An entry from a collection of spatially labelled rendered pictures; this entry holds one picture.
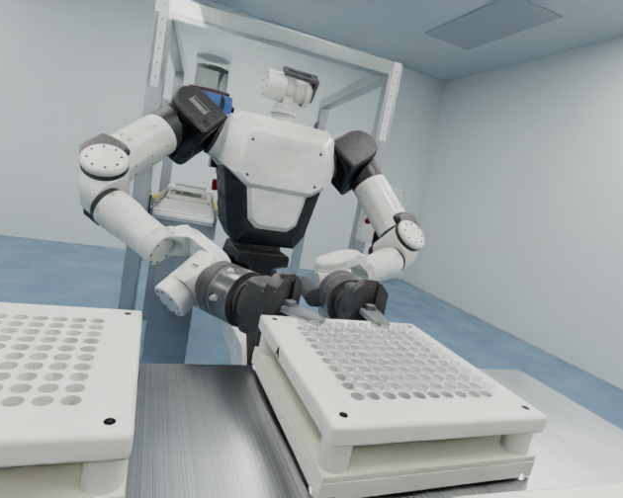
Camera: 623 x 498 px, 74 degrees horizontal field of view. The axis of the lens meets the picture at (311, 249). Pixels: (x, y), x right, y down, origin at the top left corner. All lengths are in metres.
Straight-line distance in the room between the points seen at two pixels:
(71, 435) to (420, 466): 0.29
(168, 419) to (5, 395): 0.16
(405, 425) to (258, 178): 0.69
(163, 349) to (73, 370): 1.79
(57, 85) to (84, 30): 0.63
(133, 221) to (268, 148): 0.36
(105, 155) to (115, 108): 4.39
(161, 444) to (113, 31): 5.06
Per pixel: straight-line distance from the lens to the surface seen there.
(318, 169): 1.00
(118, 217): 0.77
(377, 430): 0.38
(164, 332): 2.15
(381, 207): 1.05
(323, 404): 0.38
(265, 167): 0.96
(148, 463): 0.42
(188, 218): 1.88
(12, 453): 0.33
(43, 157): 5.28
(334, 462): 0.38
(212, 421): 0.47
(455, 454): 0.47
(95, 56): 5.29
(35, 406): 0.36
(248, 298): 0.61
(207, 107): 1.01
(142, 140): 0.90
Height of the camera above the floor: 1.10
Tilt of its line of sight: 8 degrees down
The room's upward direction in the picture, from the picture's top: 11 degrees clockwise
